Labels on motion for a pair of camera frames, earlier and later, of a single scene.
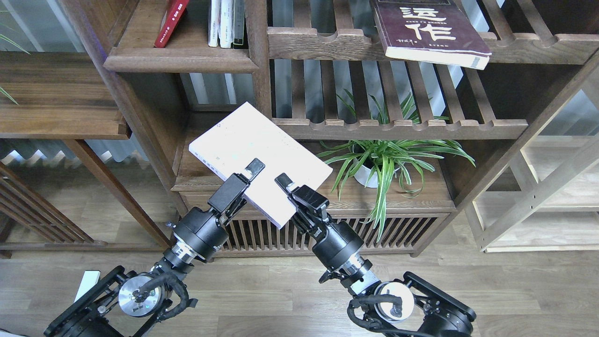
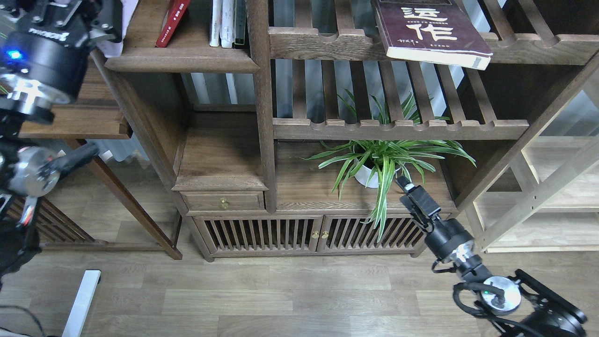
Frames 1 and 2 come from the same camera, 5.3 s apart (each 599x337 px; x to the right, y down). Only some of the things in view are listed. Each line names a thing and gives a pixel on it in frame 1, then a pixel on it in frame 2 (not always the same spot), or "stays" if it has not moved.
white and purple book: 247,135 -> 112,49
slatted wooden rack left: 30,222 stays
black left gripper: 229,199 -> 72,23
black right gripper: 310,216 -> 421,206
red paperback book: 175,9 stays
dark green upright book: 238,18 stays
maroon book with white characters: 430,32 stays
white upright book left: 214,21 stays
